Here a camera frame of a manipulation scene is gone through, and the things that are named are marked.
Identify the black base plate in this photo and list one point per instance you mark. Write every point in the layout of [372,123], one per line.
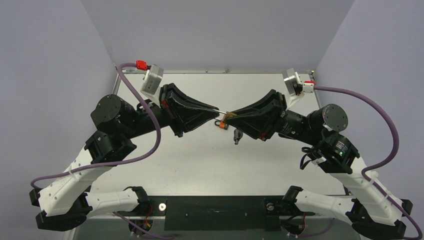
[219,213]

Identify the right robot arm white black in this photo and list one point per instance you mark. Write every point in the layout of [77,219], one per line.
[372,211]

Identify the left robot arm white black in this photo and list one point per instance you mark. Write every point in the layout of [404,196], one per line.
[68,201]

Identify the orange padlock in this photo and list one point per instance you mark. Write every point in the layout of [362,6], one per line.
[221,124]

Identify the brass padlock keys grey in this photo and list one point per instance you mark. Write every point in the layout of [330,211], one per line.
[237,136]

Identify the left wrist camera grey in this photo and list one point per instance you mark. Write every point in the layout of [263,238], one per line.
[151,85]

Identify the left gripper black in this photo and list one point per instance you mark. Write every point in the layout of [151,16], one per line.
[196,113]

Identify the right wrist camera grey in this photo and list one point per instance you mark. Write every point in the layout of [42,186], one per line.
[297,85]

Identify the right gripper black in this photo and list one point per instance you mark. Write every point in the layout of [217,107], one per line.
[276,117]

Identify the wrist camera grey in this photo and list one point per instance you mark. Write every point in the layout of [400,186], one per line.
[151,85]
[297,85]

